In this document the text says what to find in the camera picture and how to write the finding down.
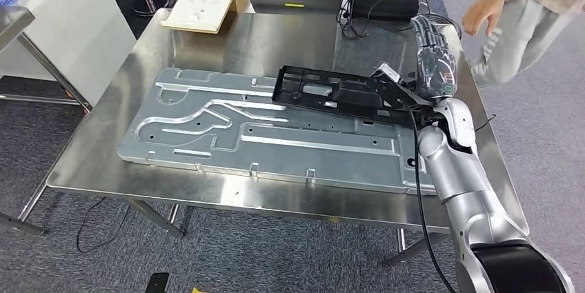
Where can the person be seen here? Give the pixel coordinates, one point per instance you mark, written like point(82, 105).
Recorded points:
point(521, 39)

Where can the person's hand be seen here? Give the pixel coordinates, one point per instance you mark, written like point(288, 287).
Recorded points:
point(482, 12)

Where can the black robot body part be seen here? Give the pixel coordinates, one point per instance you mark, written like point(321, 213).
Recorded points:
point(157, 282)

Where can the stainless steel workbench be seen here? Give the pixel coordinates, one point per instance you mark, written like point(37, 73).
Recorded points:
point(274, 39)

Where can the pale wooden board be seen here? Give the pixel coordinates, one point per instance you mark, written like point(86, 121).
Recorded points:
point(201, 10)

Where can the stamped sheet metal panel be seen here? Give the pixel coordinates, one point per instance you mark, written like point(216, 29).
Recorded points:
point(274, 154)

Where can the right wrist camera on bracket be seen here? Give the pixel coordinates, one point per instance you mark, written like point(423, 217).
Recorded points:
point(388, 85)

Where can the stainless steel table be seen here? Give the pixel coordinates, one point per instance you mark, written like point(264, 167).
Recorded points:
point(13, 21)

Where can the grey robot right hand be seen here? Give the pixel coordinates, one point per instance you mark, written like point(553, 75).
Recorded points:
point(436, 71)

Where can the black plastic plate holder part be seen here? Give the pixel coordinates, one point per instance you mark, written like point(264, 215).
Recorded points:
point(292, 83)

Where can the white cabinet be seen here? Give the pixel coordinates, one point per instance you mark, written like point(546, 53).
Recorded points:
point(68, 21)

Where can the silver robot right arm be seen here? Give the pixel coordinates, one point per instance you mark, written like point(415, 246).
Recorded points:
point(457, 176)

